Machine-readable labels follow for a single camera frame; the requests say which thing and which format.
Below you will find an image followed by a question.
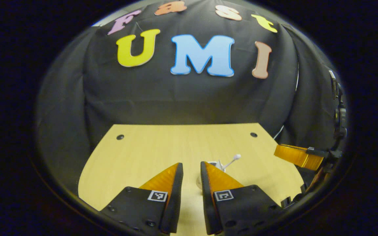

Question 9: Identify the white toothbrush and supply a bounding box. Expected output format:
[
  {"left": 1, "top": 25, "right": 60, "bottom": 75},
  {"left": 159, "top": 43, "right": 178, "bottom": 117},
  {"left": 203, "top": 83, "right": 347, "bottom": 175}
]
[{"left": 221, "top": 154, "right": 242, "bottom": 171}]

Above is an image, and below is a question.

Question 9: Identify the white toothpaste tube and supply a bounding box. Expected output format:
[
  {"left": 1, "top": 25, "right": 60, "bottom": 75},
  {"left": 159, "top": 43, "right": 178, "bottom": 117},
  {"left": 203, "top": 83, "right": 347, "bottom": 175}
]
[{"left": 208, "top": 160, "right": 225, "bottom": 172}]

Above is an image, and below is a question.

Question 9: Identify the light wooden desktop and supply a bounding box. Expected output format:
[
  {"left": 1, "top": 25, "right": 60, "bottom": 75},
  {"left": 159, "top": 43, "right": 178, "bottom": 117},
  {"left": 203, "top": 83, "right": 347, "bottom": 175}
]
[{"left": 78, "top": 123, "right": 305, "bottom": 236}]

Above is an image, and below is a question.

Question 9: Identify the thin white cable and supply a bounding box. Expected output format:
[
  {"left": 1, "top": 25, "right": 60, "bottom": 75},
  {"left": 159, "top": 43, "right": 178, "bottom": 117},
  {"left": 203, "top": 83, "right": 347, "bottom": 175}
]
[{"left": 273, "top": 61, "right": 300, "bottom": 141}]

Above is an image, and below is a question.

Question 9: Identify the black backdrop cloth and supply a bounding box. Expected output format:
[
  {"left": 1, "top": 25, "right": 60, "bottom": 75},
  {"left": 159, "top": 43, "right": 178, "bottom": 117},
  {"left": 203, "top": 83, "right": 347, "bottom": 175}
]
[{"left": 35, "top": 0, "right": 347, "bottom": 200}]

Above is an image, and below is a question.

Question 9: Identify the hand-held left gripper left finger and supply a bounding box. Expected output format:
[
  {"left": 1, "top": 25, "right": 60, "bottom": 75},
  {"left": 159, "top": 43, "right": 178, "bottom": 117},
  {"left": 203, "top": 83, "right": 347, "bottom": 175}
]
[{"left": 99, "top": 163, "right": 184, "bottom": 235}]

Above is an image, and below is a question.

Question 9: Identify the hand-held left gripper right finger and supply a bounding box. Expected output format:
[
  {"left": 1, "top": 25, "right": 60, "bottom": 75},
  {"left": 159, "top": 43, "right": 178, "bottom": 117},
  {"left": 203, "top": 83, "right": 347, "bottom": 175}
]
[{"left": 200, "top": 161, "right": 286, "bottom": 236}]

